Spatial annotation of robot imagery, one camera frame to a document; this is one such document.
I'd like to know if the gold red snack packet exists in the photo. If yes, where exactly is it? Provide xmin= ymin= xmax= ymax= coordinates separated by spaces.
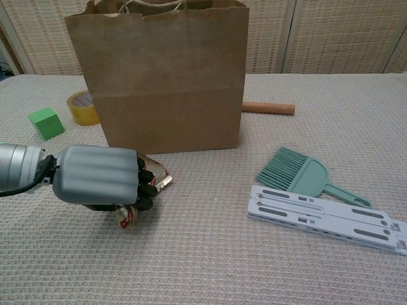
xmin=114 ymin=154 xmax=174 ymax=229

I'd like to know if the woven folding screen panel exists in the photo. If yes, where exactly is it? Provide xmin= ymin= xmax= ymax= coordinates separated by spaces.
xmin=282 ymin=0 xmax=402 ymax=74
xmin=0 ymin=0 xmax=93 ymax=76
xmin=384 ymin=0 xmax=407 ymax=74
xmin=244 ymin=0 xmax=295 ymax=76

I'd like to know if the wooden rolling stick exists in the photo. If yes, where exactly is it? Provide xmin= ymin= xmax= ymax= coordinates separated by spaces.
xmin=241 ymin=101 xmax=296 ymax=116

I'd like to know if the white folding stand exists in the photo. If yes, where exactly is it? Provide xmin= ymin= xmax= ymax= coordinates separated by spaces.
xmin=247 ymin=185 xmax=407 ymax=257

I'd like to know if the beige woven table cloth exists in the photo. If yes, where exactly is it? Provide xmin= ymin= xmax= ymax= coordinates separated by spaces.
xmin=0 ymin=72 xmax=407 ymax=305

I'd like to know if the brown paper bag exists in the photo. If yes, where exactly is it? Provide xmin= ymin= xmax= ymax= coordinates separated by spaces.
xmin=64 ymin=0 xmax=249 ymax=156

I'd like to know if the yellowish tape roll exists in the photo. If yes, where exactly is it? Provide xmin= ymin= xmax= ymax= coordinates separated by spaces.
xmin=66 ymin=90 xmax=101 ymax=126

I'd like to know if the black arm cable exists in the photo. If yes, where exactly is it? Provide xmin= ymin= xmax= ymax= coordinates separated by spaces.
xmin=0 ymin=154 xmax=57 ymax=197

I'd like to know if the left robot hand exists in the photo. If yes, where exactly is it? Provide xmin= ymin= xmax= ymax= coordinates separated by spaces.
xmin=52 ymin=145 xmax=158 ymax=213

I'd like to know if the green cube block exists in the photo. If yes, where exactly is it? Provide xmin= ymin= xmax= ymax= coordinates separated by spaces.
xmin=27 ymin=106 xmax=66 ymax=141

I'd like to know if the teal hand brush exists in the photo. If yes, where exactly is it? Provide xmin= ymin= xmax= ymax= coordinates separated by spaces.
xmin=255 ymin=146 xmax=374 ymax=210

